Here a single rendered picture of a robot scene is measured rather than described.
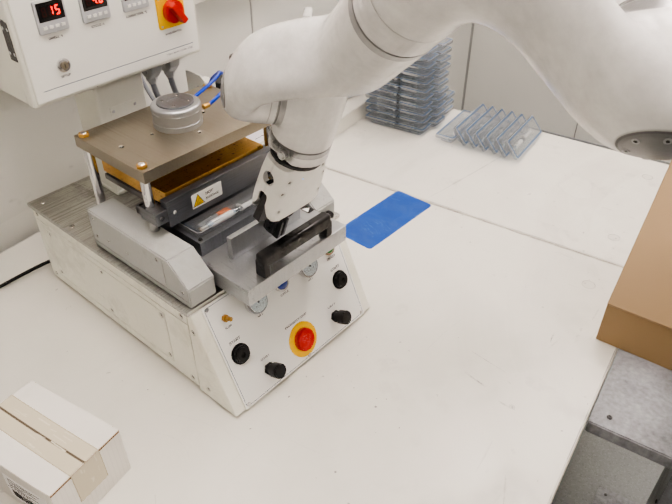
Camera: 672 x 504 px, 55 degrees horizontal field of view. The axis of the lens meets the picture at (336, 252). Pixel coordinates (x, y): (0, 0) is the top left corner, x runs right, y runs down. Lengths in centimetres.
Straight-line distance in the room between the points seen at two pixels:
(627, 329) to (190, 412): 75
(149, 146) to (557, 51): 70
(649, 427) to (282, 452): 57
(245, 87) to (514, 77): 276
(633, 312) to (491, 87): 241
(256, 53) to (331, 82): 9
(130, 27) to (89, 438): 64
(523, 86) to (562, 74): 294
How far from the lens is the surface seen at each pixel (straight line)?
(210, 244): 101
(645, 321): 120
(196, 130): 106
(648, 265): 121
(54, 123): 154
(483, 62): 346
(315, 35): 68
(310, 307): 112
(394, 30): 55
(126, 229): 105
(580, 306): 132
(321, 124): 81
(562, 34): 47
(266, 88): 70
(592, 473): 203
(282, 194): 88
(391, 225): 145
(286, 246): 96
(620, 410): 116
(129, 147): 104
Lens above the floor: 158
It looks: 37 degrees down
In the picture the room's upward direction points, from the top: straight up
